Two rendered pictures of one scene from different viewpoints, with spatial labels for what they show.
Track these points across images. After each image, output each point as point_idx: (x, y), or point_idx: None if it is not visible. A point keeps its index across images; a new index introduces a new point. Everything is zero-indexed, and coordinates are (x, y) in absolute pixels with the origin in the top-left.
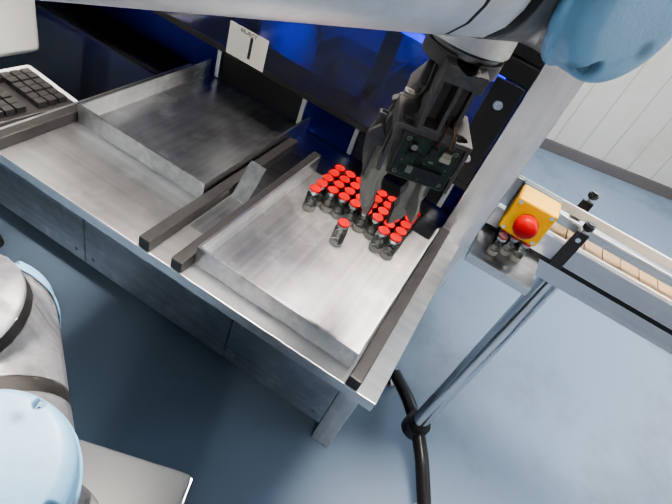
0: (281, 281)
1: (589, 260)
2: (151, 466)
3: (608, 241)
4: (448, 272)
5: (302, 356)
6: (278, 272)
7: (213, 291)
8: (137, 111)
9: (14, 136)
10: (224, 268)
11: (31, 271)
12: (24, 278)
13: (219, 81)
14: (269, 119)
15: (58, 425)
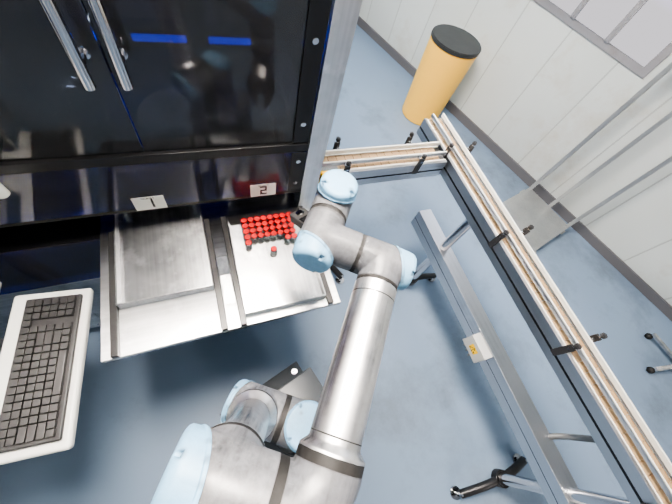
0: (276, 291)
1: (354, 172)
2: (299, 377)
3: (356, 160)
4: None
5: (309, 309)
6: (272, 289)
7: (263, 319)
8: (129, 275)
9: (118, 345)
10: (261, 310)
11: (242, 384)
12: (258, 390)
13: (129, 214)
14: (179, 214)
15: (309, 404)
